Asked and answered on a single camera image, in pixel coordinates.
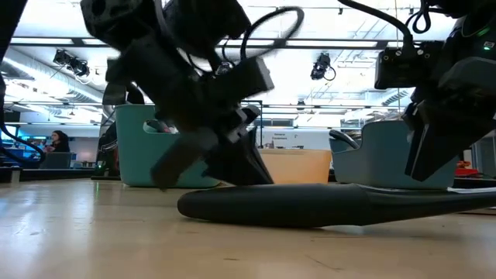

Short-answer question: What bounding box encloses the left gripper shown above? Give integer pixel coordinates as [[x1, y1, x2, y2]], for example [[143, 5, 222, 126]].
[[104, 36, 274, 191]]

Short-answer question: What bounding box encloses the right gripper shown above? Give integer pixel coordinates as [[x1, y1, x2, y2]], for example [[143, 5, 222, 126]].
[[402, 56, 496, 182]]

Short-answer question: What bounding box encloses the silver butter knife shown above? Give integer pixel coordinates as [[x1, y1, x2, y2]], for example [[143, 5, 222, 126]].
[[447, 187, 496, 195]]

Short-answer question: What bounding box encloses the black ladle steel neck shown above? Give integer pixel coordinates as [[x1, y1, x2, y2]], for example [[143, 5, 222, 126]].
[[177, 183, 496, 229]]

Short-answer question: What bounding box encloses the all-black serving spoon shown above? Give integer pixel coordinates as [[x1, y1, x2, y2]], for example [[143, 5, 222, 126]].
[[329, 129, 361, 150]]

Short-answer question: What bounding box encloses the dark blue-teal plastic bin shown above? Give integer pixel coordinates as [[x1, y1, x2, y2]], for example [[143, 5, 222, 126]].
[[329, 120, 460, 191]]

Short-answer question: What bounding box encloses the light teal plastic bin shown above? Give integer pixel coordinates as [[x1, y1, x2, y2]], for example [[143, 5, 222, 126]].
[[115, 103, 222, 189]]

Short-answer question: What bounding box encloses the orange translucent plastic bin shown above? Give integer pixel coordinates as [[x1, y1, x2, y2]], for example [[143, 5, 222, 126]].
[[257, 149, 333, 185]]

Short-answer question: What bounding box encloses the person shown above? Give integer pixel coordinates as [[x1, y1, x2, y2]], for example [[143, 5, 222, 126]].
[[43, 129, 71, 154]]

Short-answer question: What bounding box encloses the grey office chair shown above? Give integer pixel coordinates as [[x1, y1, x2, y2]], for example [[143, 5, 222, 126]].
[[40, 151, 73, 170]]

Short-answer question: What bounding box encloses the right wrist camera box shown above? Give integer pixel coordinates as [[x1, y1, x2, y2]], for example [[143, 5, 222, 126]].
[[374, 40, 445, 91]]

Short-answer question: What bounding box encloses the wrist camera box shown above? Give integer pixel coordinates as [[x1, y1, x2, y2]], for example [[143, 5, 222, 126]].
[[216, 57, 275, 102], [374, 40, 445, 91]]

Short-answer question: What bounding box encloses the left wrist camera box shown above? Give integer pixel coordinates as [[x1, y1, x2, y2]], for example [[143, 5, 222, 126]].
[[216, 57, 275, 102]]

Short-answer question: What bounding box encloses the black ceiling-mounted camera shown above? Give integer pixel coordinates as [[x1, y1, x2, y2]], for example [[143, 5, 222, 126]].
[[309, 52, 337, 81], [53, 49, 91, 78]]

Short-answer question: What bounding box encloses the black aluminium rig frame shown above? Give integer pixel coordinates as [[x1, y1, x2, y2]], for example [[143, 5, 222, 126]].
[[9, 36, 496, 50]]

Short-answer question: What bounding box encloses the thick black cable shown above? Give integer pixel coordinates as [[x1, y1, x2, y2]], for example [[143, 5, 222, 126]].
[[0, 73, 46, 164]]

